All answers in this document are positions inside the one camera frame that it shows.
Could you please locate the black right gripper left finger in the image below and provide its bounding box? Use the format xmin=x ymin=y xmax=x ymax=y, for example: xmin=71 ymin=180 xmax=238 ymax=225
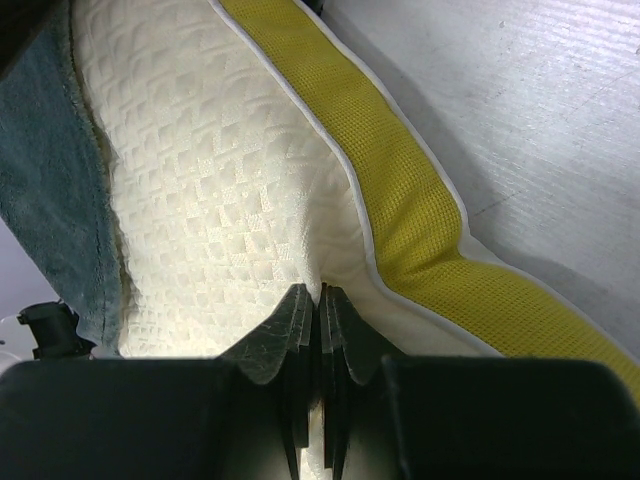
xmin=1 ymin=284 xmax=313 ymax=479

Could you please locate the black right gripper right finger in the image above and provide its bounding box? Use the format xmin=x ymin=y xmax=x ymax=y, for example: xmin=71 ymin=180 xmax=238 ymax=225
xmin=319 ymin=286 xmax=639 ymax=479

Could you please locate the grey zebra pillowcase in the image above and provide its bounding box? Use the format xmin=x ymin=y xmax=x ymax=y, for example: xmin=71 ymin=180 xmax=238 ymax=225
xmin=1 ymin=1 xmax=123 ymax=355

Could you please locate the cream quilted pillow yellow trim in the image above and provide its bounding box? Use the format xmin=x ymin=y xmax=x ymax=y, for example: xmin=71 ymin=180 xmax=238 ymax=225
xmin=72 ymin=1 xmax=639 ymax=392

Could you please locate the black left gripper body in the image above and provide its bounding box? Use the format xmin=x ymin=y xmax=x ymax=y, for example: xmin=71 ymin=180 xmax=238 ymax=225
xmin=18 ymin=301 xmax=95 ymax=360

